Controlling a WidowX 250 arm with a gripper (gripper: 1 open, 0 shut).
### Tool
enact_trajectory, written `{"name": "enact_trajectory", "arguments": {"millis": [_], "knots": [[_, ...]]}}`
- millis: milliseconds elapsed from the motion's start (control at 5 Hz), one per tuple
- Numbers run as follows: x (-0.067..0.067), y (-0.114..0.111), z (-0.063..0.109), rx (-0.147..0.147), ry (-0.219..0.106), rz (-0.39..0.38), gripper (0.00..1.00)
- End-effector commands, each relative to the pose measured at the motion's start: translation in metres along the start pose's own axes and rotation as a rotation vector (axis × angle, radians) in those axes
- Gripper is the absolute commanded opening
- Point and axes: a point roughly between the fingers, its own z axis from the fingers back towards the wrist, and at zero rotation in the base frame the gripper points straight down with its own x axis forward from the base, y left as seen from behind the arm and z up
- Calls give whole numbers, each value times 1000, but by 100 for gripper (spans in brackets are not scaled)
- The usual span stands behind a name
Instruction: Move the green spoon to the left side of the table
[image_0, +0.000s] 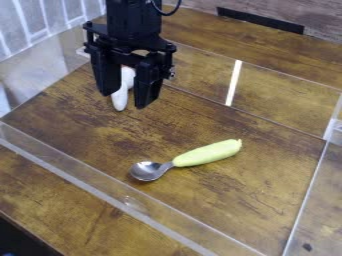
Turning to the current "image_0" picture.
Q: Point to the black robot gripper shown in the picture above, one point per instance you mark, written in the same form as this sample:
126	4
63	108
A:
132	29

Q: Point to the green handled metal spoon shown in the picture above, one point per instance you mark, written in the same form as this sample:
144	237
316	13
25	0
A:
149	171

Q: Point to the white toy mushroom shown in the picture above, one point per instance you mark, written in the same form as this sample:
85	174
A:
119	97

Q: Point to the black wall slot strip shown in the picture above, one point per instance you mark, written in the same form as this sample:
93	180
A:
261	20

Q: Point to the clear acrylic enclosure wall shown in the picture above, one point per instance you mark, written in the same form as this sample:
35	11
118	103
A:
250	84

